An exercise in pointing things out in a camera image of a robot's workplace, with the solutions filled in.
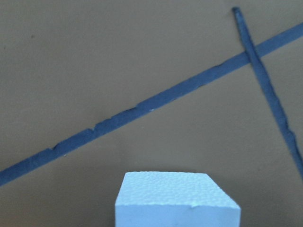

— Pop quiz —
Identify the light blue foam cube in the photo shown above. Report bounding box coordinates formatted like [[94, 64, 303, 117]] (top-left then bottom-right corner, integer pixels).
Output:
[[115, 171, 241, 227]]

